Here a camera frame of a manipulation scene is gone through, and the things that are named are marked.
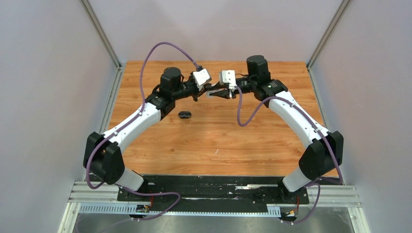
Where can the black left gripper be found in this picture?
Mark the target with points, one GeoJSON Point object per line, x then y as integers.
{"type": "Point", "coordinates": [198, 93]}

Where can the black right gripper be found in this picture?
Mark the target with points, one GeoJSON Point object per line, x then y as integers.
{"type": "Point", "coordinates": [224, 93]}

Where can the black earbud charging case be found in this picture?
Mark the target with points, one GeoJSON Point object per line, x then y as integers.
{"type": "Point", "coordinates": [184, 114]}

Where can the white earbud charging case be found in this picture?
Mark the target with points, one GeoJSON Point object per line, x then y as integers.
{"type": "Point", "coordinates": [211, 93]}

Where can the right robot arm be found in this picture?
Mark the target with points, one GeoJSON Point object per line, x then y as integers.
{"type": "Point", "coordinates": [323, 148]}

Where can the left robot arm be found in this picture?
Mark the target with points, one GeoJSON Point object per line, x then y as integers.
{"type": "Point", "coordinates": [103, 153]}

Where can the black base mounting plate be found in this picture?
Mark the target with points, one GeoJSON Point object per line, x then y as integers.
{"type": "Point", "coordinates": [174, 183]}

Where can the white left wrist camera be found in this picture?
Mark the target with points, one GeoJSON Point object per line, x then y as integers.
{"type": "Point", "coordinates": [201, 77]}

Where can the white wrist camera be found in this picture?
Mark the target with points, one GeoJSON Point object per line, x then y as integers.
{"type": "Point", "coordinates": [228, 77]}
{"type": "Point", "coordinates": [201, 77]}

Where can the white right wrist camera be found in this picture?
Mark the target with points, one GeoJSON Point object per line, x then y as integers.
{"type": "Point", "coordinates": [228, 77]}

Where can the left aluminium corner post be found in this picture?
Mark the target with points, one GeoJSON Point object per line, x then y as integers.
{"type": "Point", "coordinates": [88, 8]}

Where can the aluminium corner post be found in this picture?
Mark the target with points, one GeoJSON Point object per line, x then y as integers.
{"type": "Point", "coordinates": [88, 8]}
{"type": "Point", "coordinates": [344, 4]}

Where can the right aluminium corner post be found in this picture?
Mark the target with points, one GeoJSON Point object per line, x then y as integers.
{"type": "Point", "coordinates": [344, 4]}

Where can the aluminium frame rail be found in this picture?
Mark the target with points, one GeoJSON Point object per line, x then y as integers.
{"type": "Point", "coordinates": [325, 196]}

